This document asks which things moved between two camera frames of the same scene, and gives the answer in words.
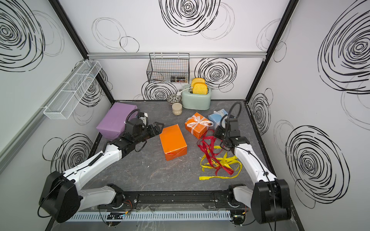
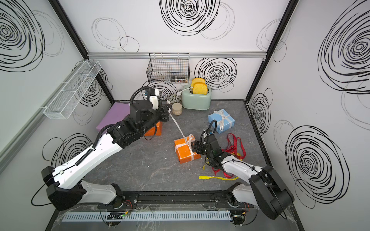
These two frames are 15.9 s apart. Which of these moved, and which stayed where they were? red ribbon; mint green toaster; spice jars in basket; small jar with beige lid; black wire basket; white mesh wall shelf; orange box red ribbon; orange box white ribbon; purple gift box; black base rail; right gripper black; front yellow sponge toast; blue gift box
Moved: right gripper black; orange box red ribbon; red ribbon; orange box white ribbon
Stayed: black wire basket; black base rail; front yellow sponge toast; white mesh wall shelf; purple gift box; small jar with beige lid; blue gift box; mint green toaster; spice jars in basket
